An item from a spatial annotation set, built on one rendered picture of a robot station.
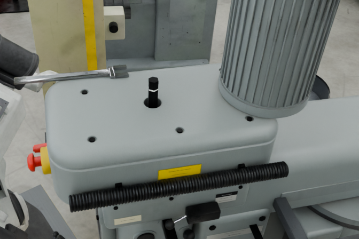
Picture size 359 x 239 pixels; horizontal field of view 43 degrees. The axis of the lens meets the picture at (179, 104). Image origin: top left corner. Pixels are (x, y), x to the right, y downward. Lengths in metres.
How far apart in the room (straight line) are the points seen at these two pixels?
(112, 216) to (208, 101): 0.32
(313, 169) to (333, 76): 3.51
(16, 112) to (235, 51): 0.75
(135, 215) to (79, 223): 2.07
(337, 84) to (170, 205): 3.60
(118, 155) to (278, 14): 0.38
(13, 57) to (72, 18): 1.40
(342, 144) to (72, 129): 0.63
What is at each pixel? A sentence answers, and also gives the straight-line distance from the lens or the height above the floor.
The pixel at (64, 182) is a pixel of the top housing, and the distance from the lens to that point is 0.91.
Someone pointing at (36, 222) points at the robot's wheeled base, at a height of 0.57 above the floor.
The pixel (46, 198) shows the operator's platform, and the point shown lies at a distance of 2.72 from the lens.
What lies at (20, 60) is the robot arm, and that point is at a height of 1.70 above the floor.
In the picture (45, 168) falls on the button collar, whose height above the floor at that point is 1.77.
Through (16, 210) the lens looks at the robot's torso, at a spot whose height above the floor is 1.04.
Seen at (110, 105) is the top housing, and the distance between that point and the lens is 0.94.
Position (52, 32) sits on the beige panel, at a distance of 2.84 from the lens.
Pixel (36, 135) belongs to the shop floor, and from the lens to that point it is 3.66.
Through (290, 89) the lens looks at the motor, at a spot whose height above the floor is 1.96.
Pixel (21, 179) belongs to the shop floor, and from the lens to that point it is 3.38.
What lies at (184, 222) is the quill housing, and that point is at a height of 1.58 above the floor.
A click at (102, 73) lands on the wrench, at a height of 1.90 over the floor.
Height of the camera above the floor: 2.50
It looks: 40 degrees down
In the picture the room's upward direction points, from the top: 5 degrees clockwise
